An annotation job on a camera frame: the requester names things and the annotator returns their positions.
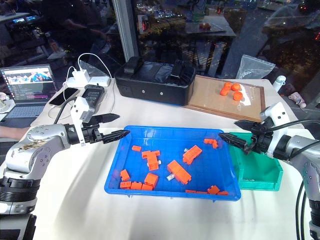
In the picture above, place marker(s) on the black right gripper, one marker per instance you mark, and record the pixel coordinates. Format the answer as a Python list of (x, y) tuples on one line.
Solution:
[(261, 138)]

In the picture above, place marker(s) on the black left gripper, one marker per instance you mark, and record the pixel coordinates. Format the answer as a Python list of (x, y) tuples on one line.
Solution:
[(90, 133)]

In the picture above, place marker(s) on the person's bare forearm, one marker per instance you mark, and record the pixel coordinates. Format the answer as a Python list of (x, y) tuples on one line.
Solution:
[(13, 132)]

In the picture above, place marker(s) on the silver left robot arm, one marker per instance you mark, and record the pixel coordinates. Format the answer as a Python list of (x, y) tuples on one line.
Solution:
[(37, 150)]

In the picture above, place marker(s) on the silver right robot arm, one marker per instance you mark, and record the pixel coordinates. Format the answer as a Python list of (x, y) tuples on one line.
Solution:
[(300, 148)]

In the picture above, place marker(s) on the green plastic bin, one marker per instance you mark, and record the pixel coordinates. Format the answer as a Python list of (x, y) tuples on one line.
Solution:
[(260, 172)]

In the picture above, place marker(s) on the orange L-shaped plastic part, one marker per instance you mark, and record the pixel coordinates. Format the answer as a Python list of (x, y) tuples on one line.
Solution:
[(211, 143)]

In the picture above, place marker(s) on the small orange building block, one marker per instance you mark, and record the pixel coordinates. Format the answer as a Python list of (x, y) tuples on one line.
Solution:
[(213, 190), (136, 148), (125, 185), (136, 185), (125, 175), (147, 187)]

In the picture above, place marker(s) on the black power adapter brick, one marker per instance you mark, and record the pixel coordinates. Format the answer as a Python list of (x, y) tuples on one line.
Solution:
[(93, 96)]

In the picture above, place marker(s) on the orange round toy fruit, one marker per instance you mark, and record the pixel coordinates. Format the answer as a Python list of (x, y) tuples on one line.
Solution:
[(238, 95), (227, 85), (224, 91), (236, 87)]

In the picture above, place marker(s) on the brown wooden board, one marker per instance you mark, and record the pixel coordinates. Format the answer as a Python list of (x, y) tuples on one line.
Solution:
[(210, 102)]

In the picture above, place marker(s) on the white power strip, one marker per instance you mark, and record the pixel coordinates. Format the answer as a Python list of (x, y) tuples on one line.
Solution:
[(98, 81)]

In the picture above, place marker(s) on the orange T-shaped plastic part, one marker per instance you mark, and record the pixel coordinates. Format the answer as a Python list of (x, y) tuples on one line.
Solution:
[(151, 158)]

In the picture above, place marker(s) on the orange plastic housing part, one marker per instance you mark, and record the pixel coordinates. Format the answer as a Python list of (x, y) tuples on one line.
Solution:
[(192, 154)]

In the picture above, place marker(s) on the blue plastic tray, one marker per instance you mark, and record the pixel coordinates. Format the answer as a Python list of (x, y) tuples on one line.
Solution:
[(165, 140)]

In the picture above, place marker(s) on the black smartphone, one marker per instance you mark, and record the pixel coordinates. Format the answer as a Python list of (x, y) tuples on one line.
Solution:
[(63, 96)]

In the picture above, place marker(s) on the black carrying case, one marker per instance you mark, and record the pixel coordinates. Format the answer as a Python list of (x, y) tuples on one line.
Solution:
[(155, 85)]

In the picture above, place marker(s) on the white bottle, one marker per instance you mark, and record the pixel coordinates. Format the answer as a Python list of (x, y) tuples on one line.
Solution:
[(278, 83)]

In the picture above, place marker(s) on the pink and white small toy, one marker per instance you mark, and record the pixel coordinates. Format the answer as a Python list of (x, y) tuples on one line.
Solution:
[(297, 98)]

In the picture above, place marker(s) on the square orange building block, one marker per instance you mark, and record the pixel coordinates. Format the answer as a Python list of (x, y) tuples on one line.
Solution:
[(151, 179)]

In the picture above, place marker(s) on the clear plastic zip bag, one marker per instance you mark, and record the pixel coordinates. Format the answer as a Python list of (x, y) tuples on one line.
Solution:
[(255, 67)]

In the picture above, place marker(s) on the orange rectangular plastic housing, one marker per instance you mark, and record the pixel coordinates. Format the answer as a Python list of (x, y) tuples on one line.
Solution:
[(178, 171)]

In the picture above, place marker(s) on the open grey laptop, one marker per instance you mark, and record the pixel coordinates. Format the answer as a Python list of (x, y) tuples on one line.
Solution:
[(27, 90)]

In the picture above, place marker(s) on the white rounded object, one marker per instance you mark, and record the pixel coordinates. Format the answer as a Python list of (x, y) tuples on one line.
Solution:
[(4, 102)]

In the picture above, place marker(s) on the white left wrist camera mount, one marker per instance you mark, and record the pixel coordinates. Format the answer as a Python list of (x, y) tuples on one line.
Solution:
[(79, 106)]

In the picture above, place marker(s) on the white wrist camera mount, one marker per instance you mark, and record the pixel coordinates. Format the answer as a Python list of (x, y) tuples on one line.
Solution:
[(79, 106), (278, 112)]

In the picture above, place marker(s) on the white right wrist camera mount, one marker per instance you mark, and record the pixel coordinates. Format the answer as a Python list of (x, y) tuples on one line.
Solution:
[(278, 112)]

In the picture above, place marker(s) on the white wall charger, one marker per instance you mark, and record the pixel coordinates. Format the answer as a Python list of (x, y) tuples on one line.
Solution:
[(81, 75)]

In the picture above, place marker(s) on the grey window frame pillar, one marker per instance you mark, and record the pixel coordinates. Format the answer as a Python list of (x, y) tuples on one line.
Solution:
[(126, 30)]

